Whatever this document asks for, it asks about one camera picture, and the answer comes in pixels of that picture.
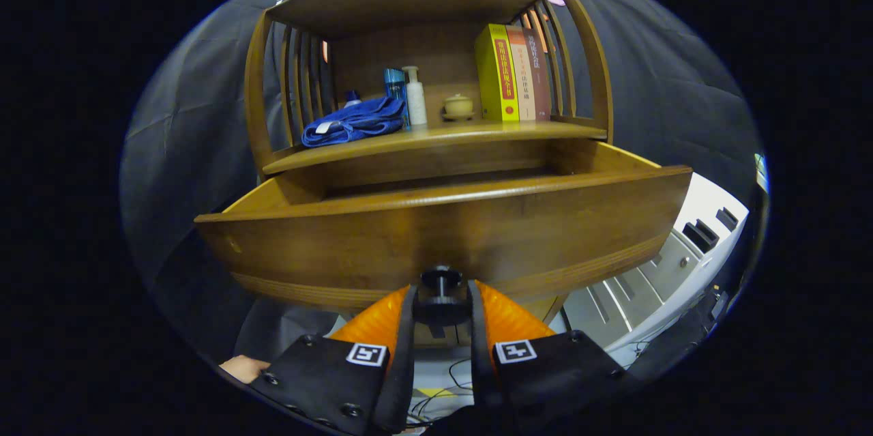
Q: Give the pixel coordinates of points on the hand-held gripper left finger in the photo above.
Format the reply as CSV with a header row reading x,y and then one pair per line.
x,y
399,368

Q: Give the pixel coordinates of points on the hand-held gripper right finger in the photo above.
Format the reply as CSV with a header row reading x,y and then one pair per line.
x,y
481,354

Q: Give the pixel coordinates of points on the wooden drawer with black knob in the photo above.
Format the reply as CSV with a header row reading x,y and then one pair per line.
x,y
477,231

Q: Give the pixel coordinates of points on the wooden countertop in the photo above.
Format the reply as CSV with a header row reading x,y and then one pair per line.
x,y
443,136

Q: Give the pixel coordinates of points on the beige lidded teacup with saucer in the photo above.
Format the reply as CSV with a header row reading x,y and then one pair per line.
x,y
458,107

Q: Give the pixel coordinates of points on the blue folded towel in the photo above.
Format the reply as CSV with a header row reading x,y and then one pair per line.
x,y
354,123

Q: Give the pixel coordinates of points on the black block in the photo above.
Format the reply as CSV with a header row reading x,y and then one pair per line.
x,y
727,219
701,236

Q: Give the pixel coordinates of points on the white pump bottle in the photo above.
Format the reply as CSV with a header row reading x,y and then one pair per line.
x,y
416,102

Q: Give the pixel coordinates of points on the small white blue-capped bottle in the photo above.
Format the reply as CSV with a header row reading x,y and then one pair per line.
x,y
352,98

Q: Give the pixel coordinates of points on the cream and orange book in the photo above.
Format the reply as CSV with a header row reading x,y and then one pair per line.
x,y
524,81

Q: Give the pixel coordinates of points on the brown book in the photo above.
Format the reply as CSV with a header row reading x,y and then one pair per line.
x,y
540,81

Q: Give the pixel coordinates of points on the yellow book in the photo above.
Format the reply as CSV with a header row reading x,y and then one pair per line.
x,y
492,74

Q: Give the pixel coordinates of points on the teal bottle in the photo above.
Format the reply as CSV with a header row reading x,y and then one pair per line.
x,y
394,84

